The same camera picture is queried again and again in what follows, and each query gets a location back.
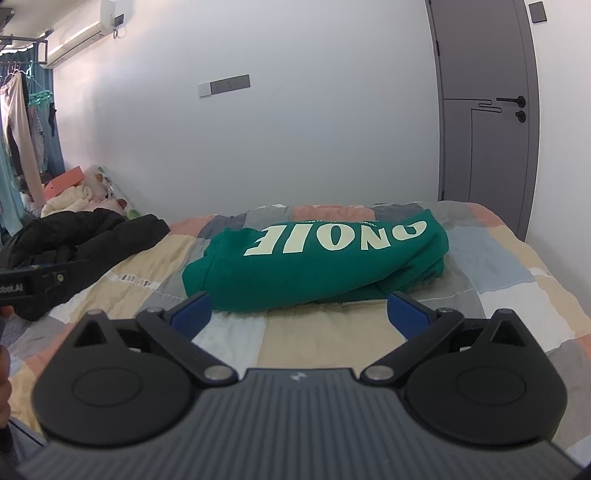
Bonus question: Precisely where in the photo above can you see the black puffer jacket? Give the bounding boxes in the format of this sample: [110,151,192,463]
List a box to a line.
[0,207,172,322]

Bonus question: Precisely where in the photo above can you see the white air conditioner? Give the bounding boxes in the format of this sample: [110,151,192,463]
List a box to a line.
[43,0,117,70]

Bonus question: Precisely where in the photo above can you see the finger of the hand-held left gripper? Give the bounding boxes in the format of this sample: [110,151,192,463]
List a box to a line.
[43,258,92,304]

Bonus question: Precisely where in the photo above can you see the black clothes drying rack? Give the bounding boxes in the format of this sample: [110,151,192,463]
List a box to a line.
[0,33,50,64]

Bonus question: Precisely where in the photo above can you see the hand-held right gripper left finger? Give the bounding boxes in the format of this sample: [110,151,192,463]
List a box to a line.
[69,291,240,387]

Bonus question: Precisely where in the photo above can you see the pink box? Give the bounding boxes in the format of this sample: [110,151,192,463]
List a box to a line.
[44,165,87,198]

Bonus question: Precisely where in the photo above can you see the person's left hand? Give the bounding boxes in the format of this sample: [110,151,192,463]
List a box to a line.
[0,306,16,422]

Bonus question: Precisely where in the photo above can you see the teal clothes hanger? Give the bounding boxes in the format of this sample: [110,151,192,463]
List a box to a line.
[24,59,55,110]

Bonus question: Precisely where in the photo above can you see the patchwork bed sheet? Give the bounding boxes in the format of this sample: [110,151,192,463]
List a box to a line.
[0,199,591,462]

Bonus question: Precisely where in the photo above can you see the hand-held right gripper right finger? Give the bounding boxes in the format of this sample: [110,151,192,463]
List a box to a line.
[360,291,529,386]

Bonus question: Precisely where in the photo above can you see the grey door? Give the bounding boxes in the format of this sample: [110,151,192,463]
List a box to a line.
[424,0,542,241]

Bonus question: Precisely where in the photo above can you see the blue curtain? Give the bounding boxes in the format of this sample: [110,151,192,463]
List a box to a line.
[45,68,66,177]

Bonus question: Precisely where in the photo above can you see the beige hanging pants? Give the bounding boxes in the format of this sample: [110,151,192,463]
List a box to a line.
[0,69,48,205]

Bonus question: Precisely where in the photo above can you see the green hoodie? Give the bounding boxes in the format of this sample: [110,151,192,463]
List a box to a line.
[181,209,452,315]

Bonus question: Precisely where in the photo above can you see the grey wall switch panel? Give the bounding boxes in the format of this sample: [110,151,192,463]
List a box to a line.
[198,73,252,99]

